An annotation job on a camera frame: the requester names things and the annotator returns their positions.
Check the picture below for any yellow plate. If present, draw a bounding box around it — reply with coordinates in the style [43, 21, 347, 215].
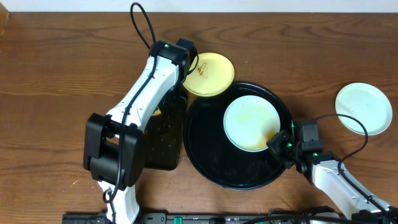
[183, 52, 235, 97]

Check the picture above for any light blue plate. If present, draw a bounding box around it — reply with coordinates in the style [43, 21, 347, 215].
[335, 83, 393, 136]
[223, 95, 281, 152]

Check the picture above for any yellow green sponge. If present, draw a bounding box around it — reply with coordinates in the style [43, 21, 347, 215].
[152, 107, 162, 116]

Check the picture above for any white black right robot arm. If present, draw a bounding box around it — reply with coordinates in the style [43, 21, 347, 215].
[267, 130, 397, 223]

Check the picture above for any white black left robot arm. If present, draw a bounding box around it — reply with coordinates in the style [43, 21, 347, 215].
[83, 39, 198, 223]

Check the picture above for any black round tray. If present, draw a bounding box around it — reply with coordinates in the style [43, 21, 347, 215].
[183, 82, 292, 190]

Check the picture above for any black rectangular tray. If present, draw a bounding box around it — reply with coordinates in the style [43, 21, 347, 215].
[144, 90, 188, 170]

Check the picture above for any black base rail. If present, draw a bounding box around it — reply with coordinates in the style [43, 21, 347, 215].
[62, 212, 340, 224]

